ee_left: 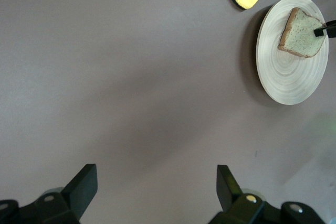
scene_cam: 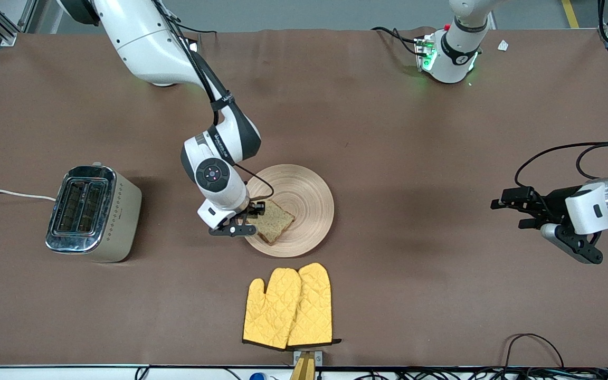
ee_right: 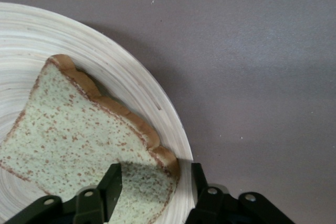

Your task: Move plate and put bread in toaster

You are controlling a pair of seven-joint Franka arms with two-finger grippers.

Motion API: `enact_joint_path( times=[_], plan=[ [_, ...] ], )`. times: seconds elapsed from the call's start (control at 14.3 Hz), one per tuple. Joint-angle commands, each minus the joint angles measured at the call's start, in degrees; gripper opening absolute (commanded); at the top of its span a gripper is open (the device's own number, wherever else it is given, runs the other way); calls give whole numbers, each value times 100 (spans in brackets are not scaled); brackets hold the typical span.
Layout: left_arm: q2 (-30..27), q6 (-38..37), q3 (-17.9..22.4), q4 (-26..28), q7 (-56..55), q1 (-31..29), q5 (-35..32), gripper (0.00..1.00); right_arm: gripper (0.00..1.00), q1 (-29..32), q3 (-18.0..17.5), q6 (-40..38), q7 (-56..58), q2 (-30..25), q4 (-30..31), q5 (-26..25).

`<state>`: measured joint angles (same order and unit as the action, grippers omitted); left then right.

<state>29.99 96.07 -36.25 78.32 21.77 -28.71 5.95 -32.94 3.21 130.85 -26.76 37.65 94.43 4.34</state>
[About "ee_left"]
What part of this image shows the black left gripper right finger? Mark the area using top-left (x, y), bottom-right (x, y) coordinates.
top-left (208, 164), bottom-right (282, 224)

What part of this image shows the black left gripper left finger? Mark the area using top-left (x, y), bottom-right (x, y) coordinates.
top-left (18, 163), bottom-right (98, 224)

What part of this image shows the brown bread slice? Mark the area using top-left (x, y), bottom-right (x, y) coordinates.
top-left (277, 7), bottom-right (329, 58)

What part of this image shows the round wooden plate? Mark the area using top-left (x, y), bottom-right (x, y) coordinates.
top-left (255, 0), bottom-right (330, 105)

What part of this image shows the brown table cover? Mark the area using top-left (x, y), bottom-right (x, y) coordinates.
top-left (0, 0), bottom-right (336, 224)

